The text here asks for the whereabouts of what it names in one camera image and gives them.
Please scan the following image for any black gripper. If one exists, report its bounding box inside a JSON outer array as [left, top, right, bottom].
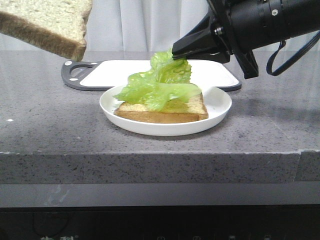
[[171, 0, 261, 80]]

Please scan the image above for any green lettuce leaf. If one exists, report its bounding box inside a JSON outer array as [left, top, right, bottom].
[[114, 48, 202, 111]]

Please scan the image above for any toasted bread slice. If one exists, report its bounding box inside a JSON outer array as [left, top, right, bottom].
[[0, 0, 93, 61], [113, 94, 209, 124]]

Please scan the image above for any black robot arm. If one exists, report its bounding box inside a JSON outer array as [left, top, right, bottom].
[[172, 0, 320, 79]]

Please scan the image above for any white round plate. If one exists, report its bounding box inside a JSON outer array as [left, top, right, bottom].
[[99, 86, 232, 137]]

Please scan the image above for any white curtain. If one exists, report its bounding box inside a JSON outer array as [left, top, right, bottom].
[[0, 0, 320, 53]]

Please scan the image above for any white cutting board grey rim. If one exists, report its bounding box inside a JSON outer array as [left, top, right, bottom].
[[61, 60, 242, 92]]

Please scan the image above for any black appliance front panel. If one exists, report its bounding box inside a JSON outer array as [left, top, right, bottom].
[[0, 205, 320, 240]]

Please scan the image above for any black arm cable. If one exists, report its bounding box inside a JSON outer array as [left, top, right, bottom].
[[265, 30, 320, 77]]

